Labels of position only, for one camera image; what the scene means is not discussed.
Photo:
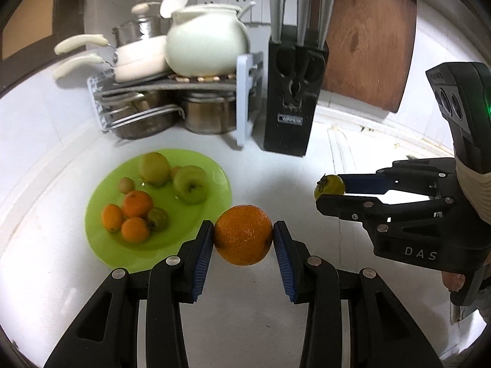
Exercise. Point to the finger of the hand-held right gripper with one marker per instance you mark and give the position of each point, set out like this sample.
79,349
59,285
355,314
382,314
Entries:
364,184
345,205

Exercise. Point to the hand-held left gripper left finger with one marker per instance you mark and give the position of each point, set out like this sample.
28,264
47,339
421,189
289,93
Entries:
203,260

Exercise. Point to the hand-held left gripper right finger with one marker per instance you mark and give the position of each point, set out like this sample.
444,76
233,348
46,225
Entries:
284,260

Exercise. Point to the yellow-green tomato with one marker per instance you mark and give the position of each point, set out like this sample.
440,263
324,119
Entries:
332,184

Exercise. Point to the large orange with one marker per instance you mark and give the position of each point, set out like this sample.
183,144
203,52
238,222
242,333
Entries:
243,234

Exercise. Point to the small orange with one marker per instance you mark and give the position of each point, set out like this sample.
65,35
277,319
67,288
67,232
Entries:
112,217
135,230

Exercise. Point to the green apple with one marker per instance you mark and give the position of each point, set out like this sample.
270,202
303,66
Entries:
190,184

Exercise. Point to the medium orange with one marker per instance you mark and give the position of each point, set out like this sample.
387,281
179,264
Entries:
137,204

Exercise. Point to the large yellow-green fruit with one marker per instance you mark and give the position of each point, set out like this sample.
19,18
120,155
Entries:
154,168

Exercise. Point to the small brown fruit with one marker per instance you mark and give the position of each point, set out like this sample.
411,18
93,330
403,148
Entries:
125,184

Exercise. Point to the green plastic plate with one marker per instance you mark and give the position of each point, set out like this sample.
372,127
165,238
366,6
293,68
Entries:
99,199

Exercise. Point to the person's right hand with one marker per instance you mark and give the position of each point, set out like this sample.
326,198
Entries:
454,281

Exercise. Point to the green tomato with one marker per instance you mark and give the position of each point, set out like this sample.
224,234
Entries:
158,218

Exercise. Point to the black knife block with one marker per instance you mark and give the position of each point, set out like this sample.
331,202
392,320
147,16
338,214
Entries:
287,138

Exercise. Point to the wooden cutting board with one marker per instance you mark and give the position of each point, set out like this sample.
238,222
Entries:
364,46

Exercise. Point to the white dish rack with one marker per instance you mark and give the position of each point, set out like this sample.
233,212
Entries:
245,96

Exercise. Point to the wooden beaded trivet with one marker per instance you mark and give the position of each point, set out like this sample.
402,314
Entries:
199,78

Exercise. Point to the white saucepan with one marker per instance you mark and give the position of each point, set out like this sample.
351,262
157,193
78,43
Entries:
138,59

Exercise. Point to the white ceramic pot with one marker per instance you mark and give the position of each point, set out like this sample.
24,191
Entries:
207,42

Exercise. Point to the steel pot with glass lid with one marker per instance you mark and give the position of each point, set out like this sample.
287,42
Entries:
138,30

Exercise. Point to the dark wooden cabinet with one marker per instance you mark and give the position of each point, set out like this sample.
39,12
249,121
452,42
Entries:
61,7

